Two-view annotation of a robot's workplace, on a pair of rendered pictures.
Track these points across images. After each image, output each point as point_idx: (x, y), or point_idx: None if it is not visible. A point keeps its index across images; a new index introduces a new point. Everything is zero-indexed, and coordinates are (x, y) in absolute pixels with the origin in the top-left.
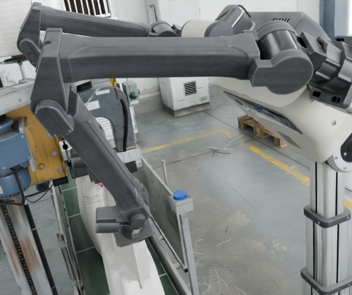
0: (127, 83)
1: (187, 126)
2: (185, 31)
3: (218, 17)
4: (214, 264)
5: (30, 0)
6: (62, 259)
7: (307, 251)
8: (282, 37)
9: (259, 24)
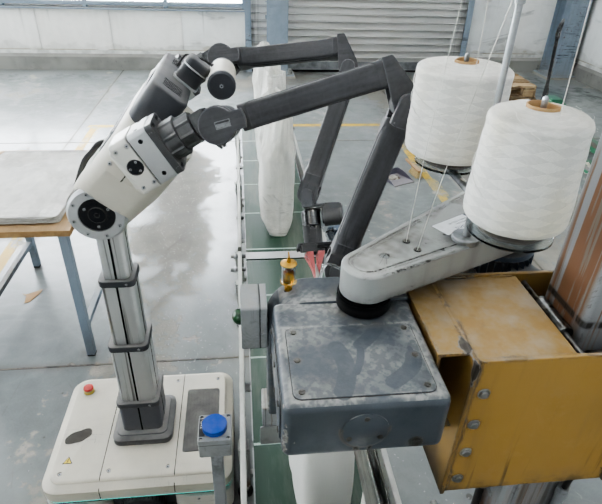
0: (257, 293)
1: None
2: (234, 76)
3: (204, 64)
4: None
5: (417, 67)
6: None
7: (140, 317)
8: None
9: (176, 70)
